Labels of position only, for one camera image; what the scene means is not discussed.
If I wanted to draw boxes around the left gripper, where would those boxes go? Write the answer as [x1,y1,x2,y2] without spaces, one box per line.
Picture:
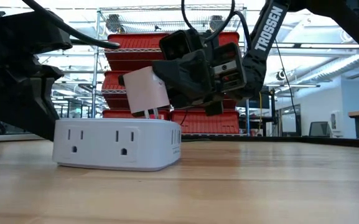
[0,54,65,141]

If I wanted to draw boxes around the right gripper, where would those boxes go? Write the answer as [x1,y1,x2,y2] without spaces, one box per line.
[152,41,248,117]

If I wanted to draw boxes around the pink USB charger cube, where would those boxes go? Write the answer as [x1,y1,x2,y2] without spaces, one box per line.
[122,65,171,119]

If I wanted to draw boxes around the white square outlet hub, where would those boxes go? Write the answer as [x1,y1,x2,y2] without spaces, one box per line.
[52,117,182,172]

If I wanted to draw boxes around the red plastic bin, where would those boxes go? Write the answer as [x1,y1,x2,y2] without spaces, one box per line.
[101,70,131,110]
[217,30,241,48]
[170,108,241,135]
[105,32,169,72]
[102,108,171,121]

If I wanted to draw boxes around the metal wire shelf cart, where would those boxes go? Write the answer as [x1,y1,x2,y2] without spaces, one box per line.
[90,3,251,138]

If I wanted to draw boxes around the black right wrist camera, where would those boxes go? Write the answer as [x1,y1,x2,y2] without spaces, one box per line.
[158,28,205,62]

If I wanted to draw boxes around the black aluminium table frame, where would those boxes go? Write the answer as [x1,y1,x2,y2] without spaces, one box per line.
[180,133,359,149]

